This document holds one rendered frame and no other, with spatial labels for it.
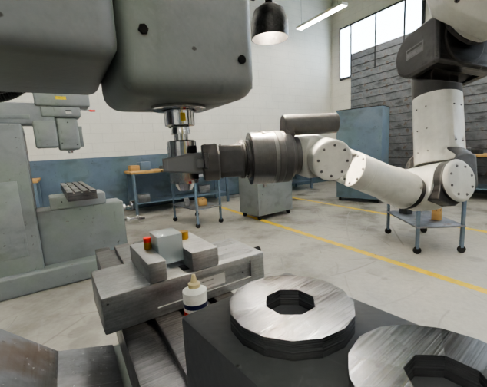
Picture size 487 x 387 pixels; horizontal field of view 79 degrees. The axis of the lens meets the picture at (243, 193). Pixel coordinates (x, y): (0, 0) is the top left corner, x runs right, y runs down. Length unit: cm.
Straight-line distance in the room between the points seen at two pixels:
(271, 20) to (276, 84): 839
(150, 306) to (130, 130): 659
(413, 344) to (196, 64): 36
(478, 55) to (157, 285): 75
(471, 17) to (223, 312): 58
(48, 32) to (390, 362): 37
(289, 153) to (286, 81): 877
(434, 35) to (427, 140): 20
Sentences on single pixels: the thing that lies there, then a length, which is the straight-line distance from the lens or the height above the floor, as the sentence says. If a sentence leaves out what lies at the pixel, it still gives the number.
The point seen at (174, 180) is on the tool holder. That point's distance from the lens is 48.
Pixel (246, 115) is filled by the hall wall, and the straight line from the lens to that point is 827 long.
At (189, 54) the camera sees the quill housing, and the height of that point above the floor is 136.
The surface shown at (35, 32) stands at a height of 136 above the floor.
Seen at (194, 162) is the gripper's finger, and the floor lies 122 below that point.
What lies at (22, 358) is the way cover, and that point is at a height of 92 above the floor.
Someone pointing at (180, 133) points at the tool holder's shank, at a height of 127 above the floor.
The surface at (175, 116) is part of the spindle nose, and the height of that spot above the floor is 129.
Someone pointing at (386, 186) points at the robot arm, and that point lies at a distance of 58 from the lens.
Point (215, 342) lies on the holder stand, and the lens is 22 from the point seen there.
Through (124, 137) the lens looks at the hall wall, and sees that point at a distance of 707.
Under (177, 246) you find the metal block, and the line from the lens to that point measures 64.
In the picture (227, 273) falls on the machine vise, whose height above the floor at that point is 97.
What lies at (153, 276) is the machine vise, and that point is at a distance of 60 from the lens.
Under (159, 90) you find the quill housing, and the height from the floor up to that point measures 132.
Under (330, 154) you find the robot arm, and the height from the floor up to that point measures 122.
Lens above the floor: 124
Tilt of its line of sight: 9 degrees down
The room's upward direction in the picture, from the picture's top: 3 degrees counter-clockwise
